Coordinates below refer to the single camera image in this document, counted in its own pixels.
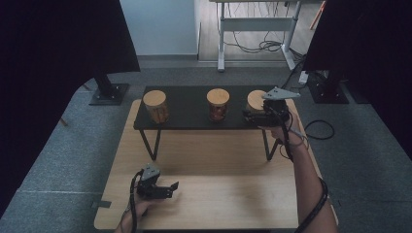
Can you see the person's left hand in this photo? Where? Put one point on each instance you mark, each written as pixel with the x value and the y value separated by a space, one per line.
pixel 145 205

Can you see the white desk frame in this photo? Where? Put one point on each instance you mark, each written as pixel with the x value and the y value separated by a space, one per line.
pixel 256 24

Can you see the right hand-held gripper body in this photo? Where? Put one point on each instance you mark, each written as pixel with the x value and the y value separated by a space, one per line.
pixel 275 110

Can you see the glass jar with orange contents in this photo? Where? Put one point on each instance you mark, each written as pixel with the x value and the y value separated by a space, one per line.
pixel 156 105

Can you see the glass jar with pale contents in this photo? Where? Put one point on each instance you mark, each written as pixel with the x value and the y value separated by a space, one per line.
pixel 256 100

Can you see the black raised shelf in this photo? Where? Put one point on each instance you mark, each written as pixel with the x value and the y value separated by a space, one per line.
pixel 188 106

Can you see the black curtain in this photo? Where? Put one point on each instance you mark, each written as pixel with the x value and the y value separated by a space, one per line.
pixel 372 48
pixel 48 64

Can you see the person's right hand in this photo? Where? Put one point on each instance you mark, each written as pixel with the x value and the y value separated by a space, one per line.
pixel 288 132

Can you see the glass jar with red contents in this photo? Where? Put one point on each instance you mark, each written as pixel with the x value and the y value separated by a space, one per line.
pixel 218 103

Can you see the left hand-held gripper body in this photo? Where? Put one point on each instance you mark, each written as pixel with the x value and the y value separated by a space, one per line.
pixel 149 187

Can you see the orange stick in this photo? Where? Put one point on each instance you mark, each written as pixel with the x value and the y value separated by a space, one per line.
pixel 317 14

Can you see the white power strip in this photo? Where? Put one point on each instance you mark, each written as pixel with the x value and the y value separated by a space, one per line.
pixel 303 77

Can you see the black stand base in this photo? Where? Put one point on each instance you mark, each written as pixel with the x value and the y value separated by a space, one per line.
pixel 108 93
pixel 328 92

